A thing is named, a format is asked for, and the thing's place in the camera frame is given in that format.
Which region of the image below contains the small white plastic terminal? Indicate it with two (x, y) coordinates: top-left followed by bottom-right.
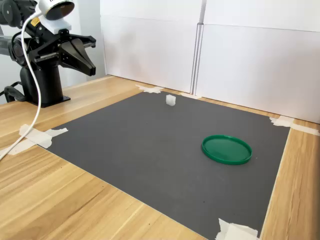
(165, 94), (177, 108)

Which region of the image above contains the round green lid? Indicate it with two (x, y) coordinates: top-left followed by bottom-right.
(201, 134), (253, 166)

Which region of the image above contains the white masking tape patch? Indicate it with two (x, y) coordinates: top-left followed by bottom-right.
(269, 115), (320, 137)
(135, 84), (164, 95)
(215, 217), (260, 240)
(0, 124), (69, 156)

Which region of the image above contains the clear partition joiner strip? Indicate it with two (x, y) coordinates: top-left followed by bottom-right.
(191, 21), (205, 97)

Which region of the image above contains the dark grey mat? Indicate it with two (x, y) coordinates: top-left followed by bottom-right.
(46, 91), (291, 240)

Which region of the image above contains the white and silver camera box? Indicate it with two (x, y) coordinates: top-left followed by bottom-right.
(34, 0), (76, 35)

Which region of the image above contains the white camera cable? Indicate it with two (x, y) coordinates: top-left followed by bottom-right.
(0, 12), (46, 161)

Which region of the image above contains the thick black braided cable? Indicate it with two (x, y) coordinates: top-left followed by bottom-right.
(0, 81), (27, 104)

